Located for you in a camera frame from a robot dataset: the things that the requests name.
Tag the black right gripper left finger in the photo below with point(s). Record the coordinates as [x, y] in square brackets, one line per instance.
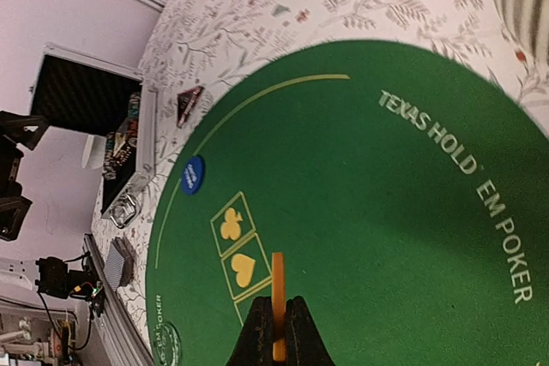
[254, 346]

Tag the round green poker mat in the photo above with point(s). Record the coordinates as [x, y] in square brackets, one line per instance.
[408, 195]

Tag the orange big blind button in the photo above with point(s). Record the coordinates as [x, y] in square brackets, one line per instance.
[278, 301]

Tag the blue small blind button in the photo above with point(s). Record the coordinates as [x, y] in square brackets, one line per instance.
[192, 175]

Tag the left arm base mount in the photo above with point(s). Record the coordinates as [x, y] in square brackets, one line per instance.
[74, 278]

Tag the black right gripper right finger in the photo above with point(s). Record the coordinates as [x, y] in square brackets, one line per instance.
[304, 345]

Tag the white bowl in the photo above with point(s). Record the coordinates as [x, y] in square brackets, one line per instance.
[93, 152]

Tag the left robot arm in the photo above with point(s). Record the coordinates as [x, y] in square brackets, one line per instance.
[15, 130]

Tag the aluminium poker chip case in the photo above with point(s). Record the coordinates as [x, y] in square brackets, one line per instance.
[82, 93]

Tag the clear dealer button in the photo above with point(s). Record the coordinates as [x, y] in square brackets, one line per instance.
[167, 344]

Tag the clear red card box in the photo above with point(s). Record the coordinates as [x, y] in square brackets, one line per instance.
[186, 103]

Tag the blue playing card deck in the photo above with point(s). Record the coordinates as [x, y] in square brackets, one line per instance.
[119, 268]

